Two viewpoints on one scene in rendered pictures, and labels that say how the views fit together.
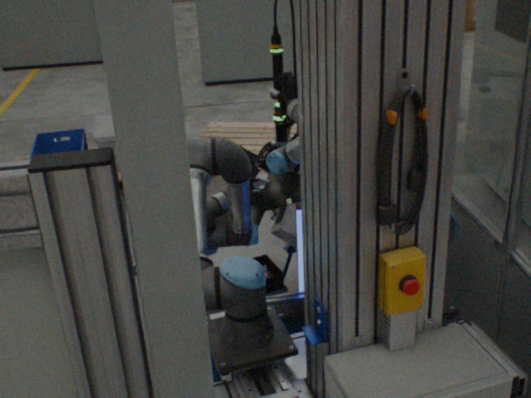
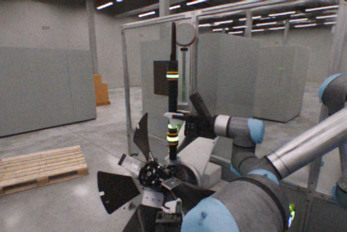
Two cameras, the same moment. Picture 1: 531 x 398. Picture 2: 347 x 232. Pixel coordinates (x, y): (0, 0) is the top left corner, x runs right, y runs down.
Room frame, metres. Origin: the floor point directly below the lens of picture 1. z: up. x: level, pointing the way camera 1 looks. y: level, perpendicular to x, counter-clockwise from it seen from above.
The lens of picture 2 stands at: (1.69, 0.46, 1.69)
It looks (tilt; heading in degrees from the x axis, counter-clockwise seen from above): 15 degrees down; 318
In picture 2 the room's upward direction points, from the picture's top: straight up
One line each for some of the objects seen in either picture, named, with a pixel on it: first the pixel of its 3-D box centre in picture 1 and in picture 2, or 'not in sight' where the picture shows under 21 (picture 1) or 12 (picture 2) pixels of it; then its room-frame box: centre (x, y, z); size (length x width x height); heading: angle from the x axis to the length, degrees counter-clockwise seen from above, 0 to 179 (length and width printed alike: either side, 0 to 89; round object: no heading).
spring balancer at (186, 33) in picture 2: not in sight; (184, 34); (2.78, -0.60, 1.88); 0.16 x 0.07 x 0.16; 42
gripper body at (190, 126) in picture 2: (290, 106); (201, 124); (2.18, -0.11, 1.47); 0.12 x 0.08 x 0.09; 17
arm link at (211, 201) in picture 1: (202, 212); not in sight; (1.99, 0.22, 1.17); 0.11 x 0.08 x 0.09; 134
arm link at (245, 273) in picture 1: (241, 284); not in sight; (1.49, 0.08, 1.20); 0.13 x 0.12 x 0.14; 91
